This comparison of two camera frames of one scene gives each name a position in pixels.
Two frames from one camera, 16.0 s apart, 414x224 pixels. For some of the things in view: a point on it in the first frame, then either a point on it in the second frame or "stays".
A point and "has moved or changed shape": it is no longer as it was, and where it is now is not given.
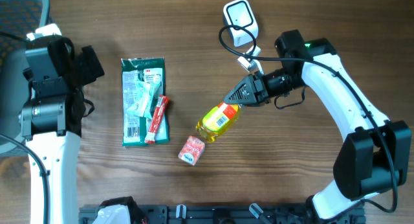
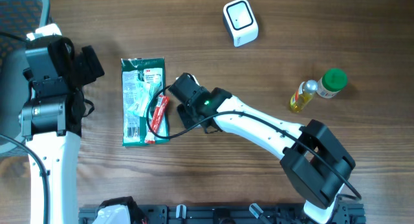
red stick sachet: (150, 138) stays
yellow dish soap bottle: (217, 120) has moved or changed shape
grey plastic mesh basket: (22, 13) stays
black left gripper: (87, 65) stays
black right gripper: (250, 83) -> (188, 122)
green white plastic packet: (143, 80) stays
